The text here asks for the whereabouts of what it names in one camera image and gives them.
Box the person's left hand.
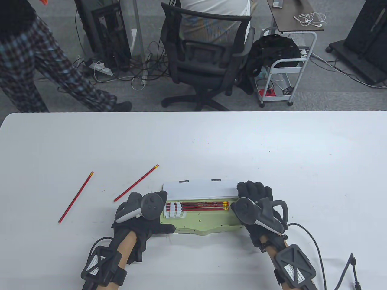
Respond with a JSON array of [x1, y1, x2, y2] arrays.
[[111, 190, 176, 263]]

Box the black wheeled stand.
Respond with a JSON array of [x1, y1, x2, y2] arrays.
[[326, 0, 387, 86]]

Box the white rolling cart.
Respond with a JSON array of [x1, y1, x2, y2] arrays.
[[259, 27, 318, 108]]

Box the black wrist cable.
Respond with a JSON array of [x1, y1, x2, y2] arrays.
[[287, 223, 362, 290], [89, 237, 114, 260]]

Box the black computer tower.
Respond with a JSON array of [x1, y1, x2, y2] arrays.
[[74, 0, 132, 70]]

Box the person's right hand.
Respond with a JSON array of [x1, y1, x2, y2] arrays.
[[230, 181, 289, 253]]

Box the red pencil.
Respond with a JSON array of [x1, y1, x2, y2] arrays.
[[114, 165, 160, 202], [166, 207, 229, 211], [58, 171, 94, 224], [166, 201, 229, 205], [166, 204, 229, 208]]

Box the black white hand controller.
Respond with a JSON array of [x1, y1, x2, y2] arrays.
[[231, 198, 289, 234], [115, 192, 164, 224]]

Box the tangle of black floor cables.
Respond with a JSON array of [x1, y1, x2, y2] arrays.
[[57, 39, 170, 95]]

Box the person's left forearm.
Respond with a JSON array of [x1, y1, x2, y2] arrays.
[[116, 232, 136, 271]]

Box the white power strip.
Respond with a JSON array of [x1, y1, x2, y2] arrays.
[[88, 61, 115, 76]]

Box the small red container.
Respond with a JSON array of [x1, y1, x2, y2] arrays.
[[257, 79, 277, 97]]

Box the black bag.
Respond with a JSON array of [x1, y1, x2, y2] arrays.
[[242, 34, 303, 95]]

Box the brown wooden side table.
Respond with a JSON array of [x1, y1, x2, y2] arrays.
[[268, 0, 324, 34]]

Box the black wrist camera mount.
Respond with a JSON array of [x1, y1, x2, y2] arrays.
[[274, 244, 317, 289], [81, 245, 129, 287]]

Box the grey metal desk leg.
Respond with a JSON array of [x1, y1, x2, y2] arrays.
[[120, 0, 148, 82]]

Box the green panda pencil case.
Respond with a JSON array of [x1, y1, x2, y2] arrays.
[[160, 178, 246, 236]]

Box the white floor cable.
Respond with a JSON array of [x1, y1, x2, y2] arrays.
[[34, 57, 85, 81]]

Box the black mesh office chair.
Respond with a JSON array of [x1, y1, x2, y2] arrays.
[[160, 2, 256, 111]]

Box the white earphone cable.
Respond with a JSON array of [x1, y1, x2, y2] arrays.
[[294, 12, 327, 27]]

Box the grey floor cables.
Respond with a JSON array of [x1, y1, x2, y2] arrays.
[[310, 51, 387, 89]]

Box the person's right forearm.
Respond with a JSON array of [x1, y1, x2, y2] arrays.
[[260, 236, 318, 290]]

